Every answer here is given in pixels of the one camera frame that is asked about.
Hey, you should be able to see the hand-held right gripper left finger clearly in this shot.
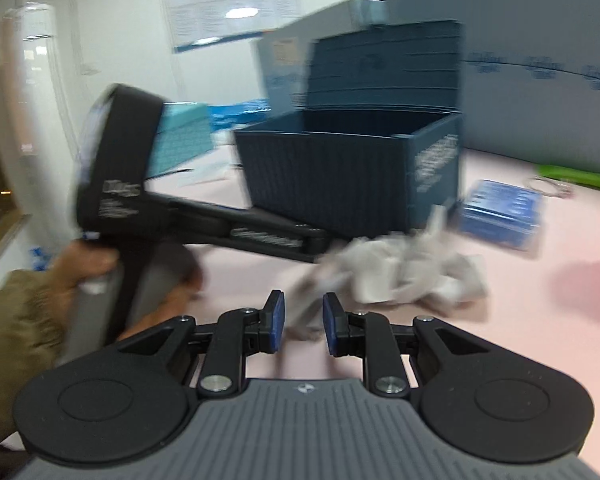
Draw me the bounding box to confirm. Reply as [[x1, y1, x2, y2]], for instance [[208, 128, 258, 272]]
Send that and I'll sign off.
[[115, 290, 286, 400]]

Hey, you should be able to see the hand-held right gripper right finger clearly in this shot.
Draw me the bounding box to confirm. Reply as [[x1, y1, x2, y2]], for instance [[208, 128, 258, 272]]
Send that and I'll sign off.
[[322, 292, 486, 400]]

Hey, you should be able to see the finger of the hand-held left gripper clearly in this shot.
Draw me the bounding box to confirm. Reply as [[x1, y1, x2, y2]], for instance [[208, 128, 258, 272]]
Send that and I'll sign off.
[[172, 199, 331, 264]]

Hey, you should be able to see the white paper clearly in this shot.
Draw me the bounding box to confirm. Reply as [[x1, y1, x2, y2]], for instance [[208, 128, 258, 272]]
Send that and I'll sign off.
[[285, 205, 488, 341]]

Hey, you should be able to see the dark blue ribbed storage box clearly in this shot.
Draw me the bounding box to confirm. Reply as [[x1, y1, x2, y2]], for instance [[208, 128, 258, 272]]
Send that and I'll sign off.
[[232, 20, 466, 243]]

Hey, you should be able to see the pink desktop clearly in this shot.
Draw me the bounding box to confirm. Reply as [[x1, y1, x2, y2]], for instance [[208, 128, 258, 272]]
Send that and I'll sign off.
[[145, 130, 600, 480]]

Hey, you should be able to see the person's left hand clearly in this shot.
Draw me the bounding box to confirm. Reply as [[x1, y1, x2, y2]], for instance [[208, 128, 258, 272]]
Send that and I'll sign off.
[[50, 243, 204, 342]]

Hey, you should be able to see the teal patterned box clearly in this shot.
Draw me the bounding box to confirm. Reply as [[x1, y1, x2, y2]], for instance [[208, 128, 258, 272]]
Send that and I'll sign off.
[[145, 101, 214, 179]]

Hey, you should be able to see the white standing air conditioner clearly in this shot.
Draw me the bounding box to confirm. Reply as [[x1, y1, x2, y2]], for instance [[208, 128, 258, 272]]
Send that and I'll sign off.
[[0, 2, 81, 261]]

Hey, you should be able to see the blue plastic package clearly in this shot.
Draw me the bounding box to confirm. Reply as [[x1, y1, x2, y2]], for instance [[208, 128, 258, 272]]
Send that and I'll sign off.
[[209, 97, 272, 132]]

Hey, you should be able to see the blue tissue packet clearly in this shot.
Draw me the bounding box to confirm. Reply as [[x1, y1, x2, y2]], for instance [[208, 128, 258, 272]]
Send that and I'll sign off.
[[457, 179, 543, 252]]

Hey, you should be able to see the green tube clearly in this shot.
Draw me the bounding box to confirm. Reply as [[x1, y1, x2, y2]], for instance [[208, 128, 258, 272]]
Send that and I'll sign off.
[[535, 163, 600, 192]]

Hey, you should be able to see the large grey-blue cardboard box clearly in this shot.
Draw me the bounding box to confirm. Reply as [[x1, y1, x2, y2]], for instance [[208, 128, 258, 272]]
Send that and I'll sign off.
[[384, 0, 600, 177]]

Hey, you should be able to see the wall poster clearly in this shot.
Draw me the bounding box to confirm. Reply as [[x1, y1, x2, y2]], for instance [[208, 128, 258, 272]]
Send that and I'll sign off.
[[157, 0, 303, 54]]

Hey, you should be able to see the metal key ring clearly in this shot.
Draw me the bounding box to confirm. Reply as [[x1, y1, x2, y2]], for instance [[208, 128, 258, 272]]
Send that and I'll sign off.
[[530, 176, 576, 199]]

